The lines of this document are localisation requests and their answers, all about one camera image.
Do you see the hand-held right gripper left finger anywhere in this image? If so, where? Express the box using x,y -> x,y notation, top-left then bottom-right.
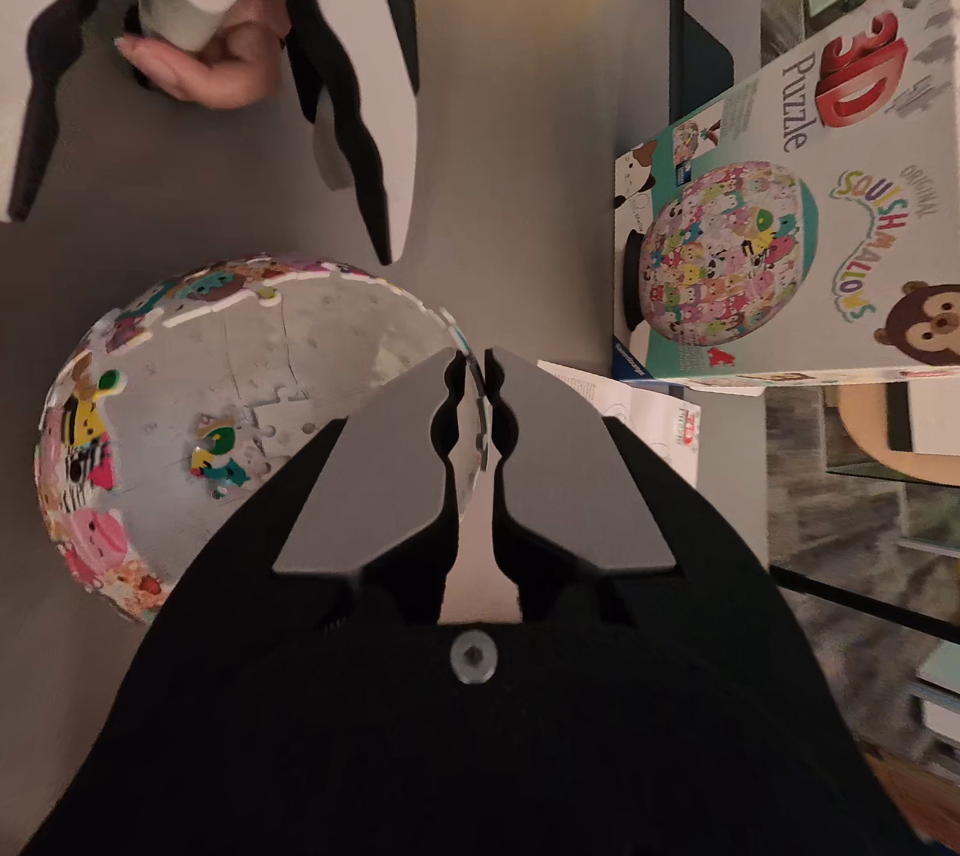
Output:
270,348 -> 470,583

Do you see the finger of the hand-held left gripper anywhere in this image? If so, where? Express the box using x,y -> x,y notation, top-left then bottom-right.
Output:
0,0 -> 150,225
285,0 -> 421,267

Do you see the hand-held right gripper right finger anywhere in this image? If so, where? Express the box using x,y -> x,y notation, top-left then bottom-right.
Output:
483,346 -> 678,580

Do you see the colourful puzzle ball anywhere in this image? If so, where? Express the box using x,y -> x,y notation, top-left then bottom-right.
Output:
33,255 -> 492,625

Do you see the puzzle ball cardboard box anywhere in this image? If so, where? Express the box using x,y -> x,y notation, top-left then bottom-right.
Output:
611,0 -> 960,388

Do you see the person's left hand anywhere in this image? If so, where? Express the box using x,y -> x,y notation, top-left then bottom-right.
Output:
116,0 -> 303,110

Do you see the white instruction leaflet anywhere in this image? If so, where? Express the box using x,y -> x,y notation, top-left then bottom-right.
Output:
536,360 -> 702,490

